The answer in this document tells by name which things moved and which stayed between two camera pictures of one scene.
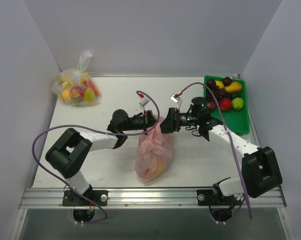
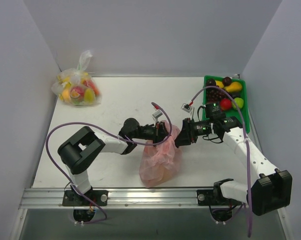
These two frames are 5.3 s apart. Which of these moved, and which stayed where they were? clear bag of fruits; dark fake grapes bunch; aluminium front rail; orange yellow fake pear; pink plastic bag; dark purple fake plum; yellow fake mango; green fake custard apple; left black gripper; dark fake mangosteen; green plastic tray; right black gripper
Moved: right black gripper; pink plastic bag; green plastic tray; left black gripper
Stayed: orange yellow fake pear; clear bag of fruits; green fake custard apple; yellow fake mango; aluminium front rail; dark fake mangosteen; dark fake grapes bunch; dark purple fake plum
